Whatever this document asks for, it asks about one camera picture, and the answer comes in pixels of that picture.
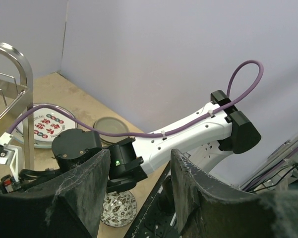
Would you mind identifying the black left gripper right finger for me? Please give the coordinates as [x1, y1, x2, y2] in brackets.
[171, 149, 298, 238]

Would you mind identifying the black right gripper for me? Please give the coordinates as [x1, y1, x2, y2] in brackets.
[0, 169, 62, 194]

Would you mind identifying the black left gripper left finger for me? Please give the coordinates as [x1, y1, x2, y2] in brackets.
[0, 149, 111, 238]

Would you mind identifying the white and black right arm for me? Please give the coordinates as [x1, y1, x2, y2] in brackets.
[16, 90, 261, 193]

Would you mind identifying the stainless steel dish rack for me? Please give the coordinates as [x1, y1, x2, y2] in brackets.
[0, 42, 34, 179]

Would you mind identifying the black white patterned bowl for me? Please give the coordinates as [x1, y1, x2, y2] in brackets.
[101, 191, 137, 228]

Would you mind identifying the teal rimmed plate underneath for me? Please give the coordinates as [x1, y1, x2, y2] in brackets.
[12, 128, 76, 149]

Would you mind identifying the white plate with red characters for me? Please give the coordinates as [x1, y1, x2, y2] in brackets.
[16, 105, 76, 142]

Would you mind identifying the grey green small plate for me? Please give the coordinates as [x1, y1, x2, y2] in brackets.
[93, 117, 129, 144]

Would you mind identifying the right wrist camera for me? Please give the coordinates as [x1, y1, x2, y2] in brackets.
[0, 132, 24, 182]

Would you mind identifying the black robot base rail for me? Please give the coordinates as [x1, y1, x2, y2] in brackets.
[124, 163, 180, 238]

